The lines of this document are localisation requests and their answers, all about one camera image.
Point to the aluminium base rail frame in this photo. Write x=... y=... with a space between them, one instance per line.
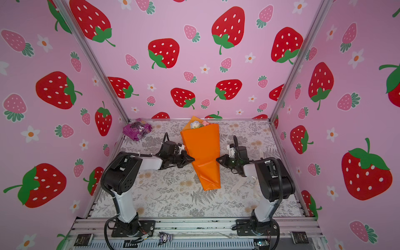
x=196 y=234

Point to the orange wrapping paper sheet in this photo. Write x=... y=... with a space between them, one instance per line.
x=203 y=144

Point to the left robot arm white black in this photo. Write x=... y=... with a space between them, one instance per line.
x=118 y=180

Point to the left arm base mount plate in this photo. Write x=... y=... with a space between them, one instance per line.
x=135 y=229

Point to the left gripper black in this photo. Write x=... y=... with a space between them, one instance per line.
x=185 y=160

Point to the white ribbon strip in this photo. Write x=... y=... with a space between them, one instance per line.
x=243 y=187

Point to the purple plastic snack bag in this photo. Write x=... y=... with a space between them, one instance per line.
x=137 y=130

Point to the black label plate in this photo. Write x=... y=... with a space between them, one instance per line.
x=299 y=237
x=83 y=240

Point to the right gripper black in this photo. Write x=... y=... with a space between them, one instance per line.
x=224 y=161

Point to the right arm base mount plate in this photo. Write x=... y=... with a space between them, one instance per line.
x=249 y=227

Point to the small purple figure charm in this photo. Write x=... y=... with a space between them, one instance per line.
x=164 y=238

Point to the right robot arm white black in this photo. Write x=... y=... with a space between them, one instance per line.
x=275 y=184

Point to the left black label plate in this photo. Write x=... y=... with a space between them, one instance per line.
x=83 y=240

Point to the right black label plate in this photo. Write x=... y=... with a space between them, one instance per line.
x=299 y=237

